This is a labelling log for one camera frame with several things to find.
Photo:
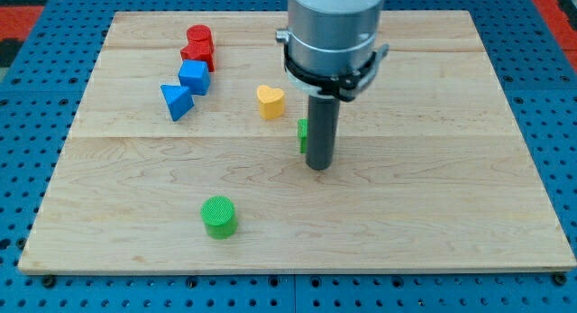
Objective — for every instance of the green block behind rod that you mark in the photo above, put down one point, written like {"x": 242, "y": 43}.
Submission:
{"x": 302, "y": 134}

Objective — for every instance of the red angular block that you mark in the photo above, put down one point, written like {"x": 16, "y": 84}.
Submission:
{"x": 201, "y": 51}

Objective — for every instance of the green cylinder block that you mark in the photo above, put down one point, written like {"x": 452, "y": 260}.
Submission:
{"x": 219, "y": 217}

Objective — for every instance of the blue triangle block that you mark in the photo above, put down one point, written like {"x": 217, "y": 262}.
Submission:
{"x": 178, "y": 99}

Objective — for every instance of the yellow heart block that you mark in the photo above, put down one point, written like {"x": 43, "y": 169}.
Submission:
{"x": 271, "y": 102}

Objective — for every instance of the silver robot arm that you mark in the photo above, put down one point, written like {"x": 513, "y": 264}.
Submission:
{"x": 329, "y": 50}

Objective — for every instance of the red cylinder block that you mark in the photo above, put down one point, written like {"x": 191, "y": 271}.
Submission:
{"x": 199, "y": 33}

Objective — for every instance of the light wooden board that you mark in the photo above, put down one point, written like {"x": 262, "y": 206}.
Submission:
{"x": 430, "y": 171}

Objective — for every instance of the blue cube block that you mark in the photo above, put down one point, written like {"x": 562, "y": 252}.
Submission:
{"x": 194, "y": 74}

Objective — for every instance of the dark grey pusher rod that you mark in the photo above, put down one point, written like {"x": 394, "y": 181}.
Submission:
{"x": 322, "y": 122}

